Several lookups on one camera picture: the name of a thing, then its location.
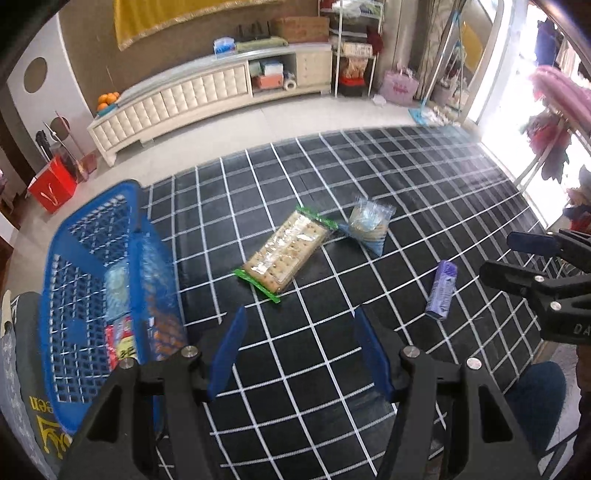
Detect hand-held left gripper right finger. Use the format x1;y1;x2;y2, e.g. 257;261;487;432
353;305;543;480

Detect clear blue-edged snack packet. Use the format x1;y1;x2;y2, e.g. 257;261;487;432
337;196;397;257

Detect blue plastic mesh basket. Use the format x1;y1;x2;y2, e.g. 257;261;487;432
38;180;191;435

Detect red hanging garment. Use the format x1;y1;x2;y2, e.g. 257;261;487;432
521;110;574;185

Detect dark red cloth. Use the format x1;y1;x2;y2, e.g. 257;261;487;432
366;25;386;57

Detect grey patterned curtain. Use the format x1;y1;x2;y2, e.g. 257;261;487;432
417;0;463;100

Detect printed snack bag in rack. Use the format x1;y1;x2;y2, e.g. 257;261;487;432
344;57;371;79

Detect pink hanging cloth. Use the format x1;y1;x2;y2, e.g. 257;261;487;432
530;65;591;121

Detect yellow hanging cloth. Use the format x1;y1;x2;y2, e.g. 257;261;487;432
461;22;482;71

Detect yellow wall banner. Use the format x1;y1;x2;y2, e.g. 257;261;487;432
114;0;283;51

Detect black umbrella bundle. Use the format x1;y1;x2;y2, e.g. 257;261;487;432
36;130;57;163

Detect black white checked blanket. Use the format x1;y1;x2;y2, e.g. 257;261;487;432
139;126;553;480

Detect blue mop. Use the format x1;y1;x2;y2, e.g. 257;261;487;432
407;9;463;126

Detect yellow and red pouch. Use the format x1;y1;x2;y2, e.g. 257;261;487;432
105;318;140;373

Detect red floor box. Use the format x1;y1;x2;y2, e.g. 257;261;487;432
28;154;79;214

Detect green folded cloth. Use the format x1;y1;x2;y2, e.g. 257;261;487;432
235;37;290;54

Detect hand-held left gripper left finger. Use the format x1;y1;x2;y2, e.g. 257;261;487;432
55;305;249;480

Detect purple snack packet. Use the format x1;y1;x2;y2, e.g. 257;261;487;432
425;260;459;322

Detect cream padded low cabinet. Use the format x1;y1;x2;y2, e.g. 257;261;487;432
88;41;334;167

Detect white metal shelf rack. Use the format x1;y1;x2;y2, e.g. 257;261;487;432
331;0;387;99

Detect large green-ended cracker pack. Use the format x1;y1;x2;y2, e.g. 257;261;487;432
233;205;341;304

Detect red box in rack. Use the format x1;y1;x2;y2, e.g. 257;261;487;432
338;76;371;97

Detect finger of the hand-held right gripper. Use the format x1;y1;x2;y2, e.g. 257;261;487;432
506;227;591;259
479;260;591;346

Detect person's leg in jeans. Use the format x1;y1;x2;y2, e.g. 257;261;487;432
503;361;568;463

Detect pink gift bag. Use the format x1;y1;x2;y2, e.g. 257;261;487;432
382;66;421;104

